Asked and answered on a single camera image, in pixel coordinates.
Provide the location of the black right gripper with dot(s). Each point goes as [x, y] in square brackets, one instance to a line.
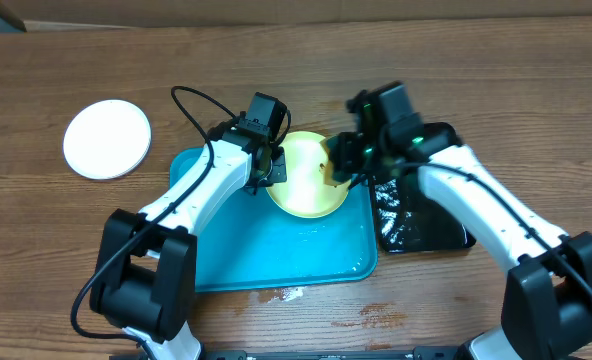
[349, 159]

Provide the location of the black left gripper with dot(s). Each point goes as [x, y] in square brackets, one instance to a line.
[279, 173]

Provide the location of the yellow green sponge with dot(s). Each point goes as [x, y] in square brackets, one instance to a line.
[328, 172]

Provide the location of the yellow plate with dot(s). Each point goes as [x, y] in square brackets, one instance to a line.
[306, 193]

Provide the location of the white plate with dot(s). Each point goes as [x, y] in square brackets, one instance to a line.
[106, 153]
[111, 113]

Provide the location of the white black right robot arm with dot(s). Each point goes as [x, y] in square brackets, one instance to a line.
[547, 305]

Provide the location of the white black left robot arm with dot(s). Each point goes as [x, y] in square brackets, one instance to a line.
[146, 267]

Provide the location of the teal plastic tray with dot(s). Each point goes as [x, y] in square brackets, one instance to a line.
[250, 243]

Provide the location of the black plastic tray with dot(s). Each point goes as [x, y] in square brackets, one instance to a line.
[405, 220]

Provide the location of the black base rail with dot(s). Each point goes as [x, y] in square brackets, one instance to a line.
[418, 353]

